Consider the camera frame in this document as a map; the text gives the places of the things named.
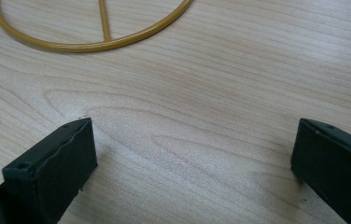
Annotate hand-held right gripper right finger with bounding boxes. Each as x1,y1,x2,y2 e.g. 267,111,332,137
290,118,351,224

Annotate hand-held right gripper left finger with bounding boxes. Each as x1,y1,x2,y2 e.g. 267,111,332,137
0,117,99,224

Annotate yellow wooden ring frame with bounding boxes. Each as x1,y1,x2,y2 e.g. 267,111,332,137
0,0,194,54

